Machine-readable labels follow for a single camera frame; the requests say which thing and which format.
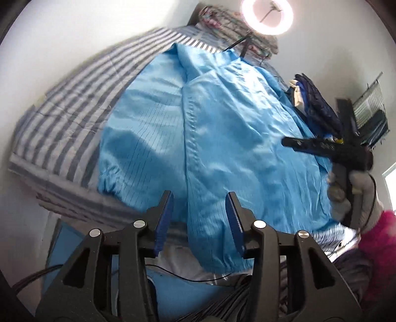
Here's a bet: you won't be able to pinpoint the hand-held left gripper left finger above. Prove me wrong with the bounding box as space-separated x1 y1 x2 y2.
35 190 174 322

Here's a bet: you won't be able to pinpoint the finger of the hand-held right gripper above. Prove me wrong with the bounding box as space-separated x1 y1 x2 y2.
281 137 338 157

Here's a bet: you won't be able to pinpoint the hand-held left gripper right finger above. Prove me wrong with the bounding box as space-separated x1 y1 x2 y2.
225 191 363 322

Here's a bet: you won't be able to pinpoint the light blue work coat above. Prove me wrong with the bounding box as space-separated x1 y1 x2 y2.
97 43 341 274

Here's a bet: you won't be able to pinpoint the person's right forearm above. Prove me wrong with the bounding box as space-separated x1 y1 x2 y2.
356 210 396 312

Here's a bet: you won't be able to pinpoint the dark hanging clothes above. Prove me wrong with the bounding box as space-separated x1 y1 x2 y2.
364 109 389 147

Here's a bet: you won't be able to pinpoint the pile of dark clothes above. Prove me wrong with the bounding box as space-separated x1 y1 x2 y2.
294 73 345 140

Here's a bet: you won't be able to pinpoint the metal clothes drying rack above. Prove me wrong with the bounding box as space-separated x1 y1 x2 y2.
337 72 390 148

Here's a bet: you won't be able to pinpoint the person's right hand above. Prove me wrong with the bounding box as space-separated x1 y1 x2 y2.
327 170 385 230

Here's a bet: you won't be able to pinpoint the royal blue cloth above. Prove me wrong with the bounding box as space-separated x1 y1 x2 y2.
301 83 313 116

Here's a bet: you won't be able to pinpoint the window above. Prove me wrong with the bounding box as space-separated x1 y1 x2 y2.
383 169 396 212

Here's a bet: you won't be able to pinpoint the beige cloth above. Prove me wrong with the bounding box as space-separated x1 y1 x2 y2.
289 80 306 108

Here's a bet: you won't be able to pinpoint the black tripod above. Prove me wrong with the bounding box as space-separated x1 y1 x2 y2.
223 33 270 60

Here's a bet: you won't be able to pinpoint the phone clamp on rod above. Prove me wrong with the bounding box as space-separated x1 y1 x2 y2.
259 0 286 23

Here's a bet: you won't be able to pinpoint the blue white striped blanket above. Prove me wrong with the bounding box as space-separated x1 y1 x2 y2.
9 26 359 250

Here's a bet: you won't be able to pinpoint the floral quilt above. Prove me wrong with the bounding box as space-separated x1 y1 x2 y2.
198 5 279 57

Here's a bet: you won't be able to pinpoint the thin black cable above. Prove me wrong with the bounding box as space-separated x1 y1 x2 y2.
145 264 237 283

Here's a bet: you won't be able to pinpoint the ring light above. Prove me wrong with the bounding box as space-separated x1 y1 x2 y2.
241 0 294 35

